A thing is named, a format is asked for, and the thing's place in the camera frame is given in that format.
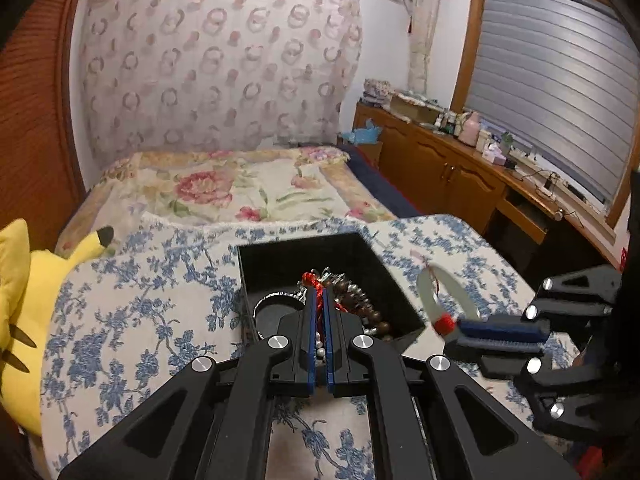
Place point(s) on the yellow pikachu plush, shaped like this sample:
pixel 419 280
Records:
pixel 30 283

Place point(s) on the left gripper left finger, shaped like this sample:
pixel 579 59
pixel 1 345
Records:
pixel 211 420

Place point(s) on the blue paper bag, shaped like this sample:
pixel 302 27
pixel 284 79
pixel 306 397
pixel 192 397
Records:
pixel 367 134

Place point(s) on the grey window blind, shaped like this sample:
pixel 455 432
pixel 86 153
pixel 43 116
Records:
pixel 562 77

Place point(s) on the cream side curtain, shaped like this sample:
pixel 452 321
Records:
pixel 424 14

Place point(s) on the pink bottle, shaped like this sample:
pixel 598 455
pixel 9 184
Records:
pixel 470 128

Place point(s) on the black jewelry box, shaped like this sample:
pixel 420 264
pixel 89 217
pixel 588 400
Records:
pixel 279 277

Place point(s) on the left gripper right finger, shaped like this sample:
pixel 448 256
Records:
pixel 429 419

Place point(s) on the wooden side cabinet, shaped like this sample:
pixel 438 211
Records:
pixel 440 175

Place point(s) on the pink circle patterned curtain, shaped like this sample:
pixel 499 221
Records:
pixel 208 75

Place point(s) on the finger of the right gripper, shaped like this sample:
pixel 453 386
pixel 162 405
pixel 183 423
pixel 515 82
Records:
pixel 465 348
pixel 504 327

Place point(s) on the blue floral white cloth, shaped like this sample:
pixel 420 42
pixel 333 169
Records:
pixel 123 326

